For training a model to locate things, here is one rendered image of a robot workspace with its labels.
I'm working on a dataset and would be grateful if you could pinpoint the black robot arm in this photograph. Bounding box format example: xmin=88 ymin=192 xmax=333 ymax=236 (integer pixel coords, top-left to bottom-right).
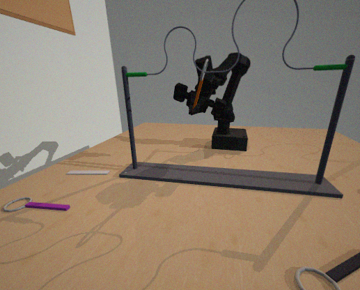
xmin=195 ymin=52 xmax=251 ymax=135

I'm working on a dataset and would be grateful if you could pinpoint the grey loop with purple handle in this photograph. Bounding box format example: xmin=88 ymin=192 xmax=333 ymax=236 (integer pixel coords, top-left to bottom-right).
xmin=3 ymin=197 xmax=70 ymax=212

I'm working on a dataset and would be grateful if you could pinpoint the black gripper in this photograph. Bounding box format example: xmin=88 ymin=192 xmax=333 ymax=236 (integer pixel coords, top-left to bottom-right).
xmin=173 ymin=83 xmax=227 ymax=118

